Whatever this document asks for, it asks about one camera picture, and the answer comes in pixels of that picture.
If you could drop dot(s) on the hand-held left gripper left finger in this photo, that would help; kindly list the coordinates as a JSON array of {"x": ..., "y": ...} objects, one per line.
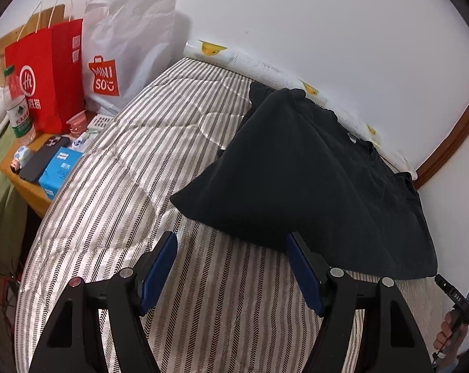
[{"x": 158, "y": 276}]

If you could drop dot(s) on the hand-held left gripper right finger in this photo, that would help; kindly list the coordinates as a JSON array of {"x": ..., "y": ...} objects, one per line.
[{"x": 306, "y": 276}]

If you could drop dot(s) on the black sweatshirt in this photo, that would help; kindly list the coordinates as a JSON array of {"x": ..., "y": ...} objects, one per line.
[{"x": 316, "y": 186}]

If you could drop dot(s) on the person's right hand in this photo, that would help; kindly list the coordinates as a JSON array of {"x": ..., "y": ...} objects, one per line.
[{"x": 446, "y": 338}]

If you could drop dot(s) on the grey striped blanket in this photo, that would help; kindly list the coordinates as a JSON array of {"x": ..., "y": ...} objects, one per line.
[{"x": 141, "y": 143}]

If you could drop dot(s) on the blue tissue pack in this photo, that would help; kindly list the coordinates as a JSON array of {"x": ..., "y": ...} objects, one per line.
[{"x": 59, "y": 171}]

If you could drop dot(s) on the wooden nightstand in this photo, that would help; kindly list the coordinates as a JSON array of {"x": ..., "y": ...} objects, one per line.
[{"x": 28, "y": 196}]

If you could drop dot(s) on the small white blue packet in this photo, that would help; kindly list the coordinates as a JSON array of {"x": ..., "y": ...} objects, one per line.
[{"x": 84, "y": 140}]

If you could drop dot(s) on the brown wooden door trim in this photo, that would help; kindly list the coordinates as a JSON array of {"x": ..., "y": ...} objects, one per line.
[{"x": 452, "y": 143}]

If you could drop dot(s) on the white plastic tray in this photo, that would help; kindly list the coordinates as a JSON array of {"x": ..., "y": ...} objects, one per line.
[{"x": 99, "y": 121}]

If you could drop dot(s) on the black smartphone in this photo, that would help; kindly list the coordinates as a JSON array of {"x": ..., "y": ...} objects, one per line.
[{"x": 44, "y": 155}]

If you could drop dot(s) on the green bedsheet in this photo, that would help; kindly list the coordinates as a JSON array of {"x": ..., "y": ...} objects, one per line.
[{"x": 1, "y": 209}]

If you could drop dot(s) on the pink plastic cup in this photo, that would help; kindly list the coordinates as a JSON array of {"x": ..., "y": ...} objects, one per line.
[{"x": 78, "y": 122}]

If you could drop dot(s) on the small round toy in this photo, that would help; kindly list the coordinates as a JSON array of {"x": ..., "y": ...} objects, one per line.
[{"x": 21, "y": 157}]

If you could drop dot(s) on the clear water bottle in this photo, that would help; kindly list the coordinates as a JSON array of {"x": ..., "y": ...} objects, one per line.
[{"x": 18, "y": 112}]

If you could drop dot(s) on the red paper bag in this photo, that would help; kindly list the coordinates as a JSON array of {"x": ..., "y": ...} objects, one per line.
[{"x": 44, "y": 77}]

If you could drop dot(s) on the duck print rolled mat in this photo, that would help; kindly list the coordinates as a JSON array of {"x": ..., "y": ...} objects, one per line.
[{"x": 215, "y": 52}]

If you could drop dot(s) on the white paper bag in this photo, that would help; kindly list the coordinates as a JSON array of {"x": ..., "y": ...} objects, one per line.
[{"x": 129, "y": 39}]

